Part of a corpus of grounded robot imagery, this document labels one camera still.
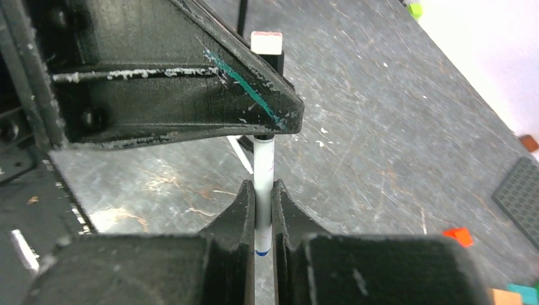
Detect tan wooden block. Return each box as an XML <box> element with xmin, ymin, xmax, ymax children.
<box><xmin>489</xmin><ymin>288</ymin><xmax>523</xmax><ymax>305</ymax></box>

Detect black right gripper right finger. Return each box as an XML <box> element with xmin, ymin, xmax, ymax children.
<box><xmin>271</xmin><ymin>180</ymin><xmax>491</xmax><ymax>304</ymax></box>

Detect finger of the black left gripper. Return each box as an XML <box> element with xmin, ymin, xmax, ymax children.
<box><xmin>25</xmin><ymin>1</ymin><xmax>304</xmax><ymax>150</ymax></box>

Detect brown block at wall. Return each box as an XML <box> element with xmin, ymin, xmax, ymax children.
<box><xmin>518</xmin><ymin>134</ymin><xmax>539</xmax><ymax>153</ymax></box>

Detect grey lego baseplate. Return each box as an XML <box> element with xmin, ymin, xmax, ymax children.
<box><xmin>492</xmin><ymin>157</ymin><xmax>538</xmax><ymax>247</ymax></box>

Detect lime green block left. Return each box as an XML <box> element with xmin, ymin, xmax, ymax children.
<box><xmin>407</xmin><ymin>3</ymin><xmax>423</xmax><ymax>20</ymax></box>

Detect white pen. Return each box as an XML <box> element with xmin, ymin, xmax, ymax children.
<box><xmin>254</xmin><ymin>136</ymin><xmax>275</xmax><ymax>256</ymax></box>

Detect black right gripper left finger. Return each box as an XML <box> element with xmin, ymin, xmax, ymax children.
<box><xmin>24</xmin><ymin>180</ymin><xmax>255</xmax><ymax>304</ymax></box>

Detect small red cube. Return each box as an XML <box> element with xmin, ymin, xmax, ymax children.
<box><xmin>442</xmin><ymin>227</ymin><xmax>474</xmax><ymax>247</ymax></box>

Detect teal brick lower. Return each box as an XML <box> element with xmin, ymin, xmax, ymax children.
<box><xmin>507</xmin><ymin>283</ymin><xmax>538</xmax><ymax>305</ymax></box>

